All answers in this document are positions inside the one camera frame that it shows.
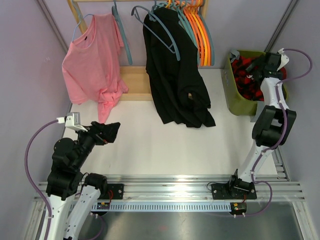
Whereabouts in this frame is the black shirt on hanger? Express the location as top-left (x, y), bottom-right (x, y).
top-left (142, 7), bottom-right (216, 128)

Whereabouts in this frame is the aluminium corner profile right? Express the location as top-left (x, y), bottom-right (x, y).
top-left (264, 0), bottom-right (300, 52)

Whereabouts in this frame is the teal empty hanger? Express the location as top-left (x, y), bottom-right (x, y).
top-left (195, 0), bottom-right (215, 67)

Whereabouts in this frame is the green plastic basket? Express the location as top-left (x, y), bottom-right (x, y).
top-left (221, 49), bottom-right (289, 116)

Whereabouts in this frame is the light blue wire hanger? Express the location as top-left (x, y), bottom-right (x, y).
top-left (71, 0), bottom-right (94, 42)

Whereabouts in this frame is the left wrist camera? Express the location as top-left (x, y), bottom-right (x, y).
top-left (56, 112), bottom-right (88, 132)

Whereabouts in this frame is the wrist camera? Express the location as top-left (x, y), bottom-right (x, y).
top-left (56, 112), bottom-right (88, 132)
top-left (277, 48), bottom-right (290, 71)

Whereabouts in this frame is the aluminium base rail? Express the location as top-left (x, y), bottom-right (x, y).
top-left (32, 173), bottom-right (307, 203)

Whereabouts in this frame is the wooden clothes rail rod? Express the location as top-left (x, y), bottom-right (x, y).
top-left (74, 0), bottom-right (154, 3)

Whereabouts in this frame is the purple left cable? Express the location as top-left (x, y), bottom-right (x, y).
top-left (24, 119), bottom-right (60, 240)

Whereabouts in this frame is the red black plaid shirt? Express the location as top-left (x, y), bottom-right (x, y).
top-left (229, 56), bottom-right (288, 102)

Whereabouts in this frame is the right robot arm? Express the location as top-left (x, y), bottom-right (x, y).
top-left (211, 52), bottom-right (297, 200)

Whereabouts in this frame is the orange plastic hanger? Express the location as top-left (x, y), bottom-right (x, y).
top-left (183, 1), bottom-right (201, 67)

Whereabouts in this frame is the pink t-shirt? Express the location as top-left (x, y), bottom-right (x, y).
top-left (62, 13), bottom-right (129, 123)

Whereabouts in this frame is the yellow plastic hanger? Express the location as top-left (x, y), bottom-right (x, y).
top-left (191, 0), bottom-right (210, 67)

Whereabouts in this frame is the aluminium corner profile left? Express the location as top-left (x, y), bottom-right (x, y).
top-left (35, 0), bottom-right (68, 53)

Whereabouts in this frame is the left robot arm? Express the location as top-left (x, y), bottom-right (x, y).
top-left (41, 120), bottom-right (121, 240)

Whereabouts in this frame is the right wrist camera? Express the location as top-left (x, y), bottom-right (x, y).
top-left (277, 48), bottom-right (290, 71)

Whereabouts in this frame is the aluminium corner profile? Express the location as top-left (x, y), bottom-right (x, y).
top-left (35, 0), bottom-right (68, 53)
top-left (264, 0), bottom-right (300, 52)

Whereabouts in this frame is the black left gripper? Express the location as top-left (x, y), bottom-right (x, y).
top-left (73, 120), bottom-right (121, 169)

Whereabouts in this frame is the white slotted cable duct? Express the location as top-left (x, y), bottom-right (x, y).
top-left (90, 201), bottom-right (231, 212)

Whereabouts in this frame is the wooden rack frame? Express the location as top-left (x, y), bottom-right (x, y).
top-left (66, 0), bottom-right (209, 102)

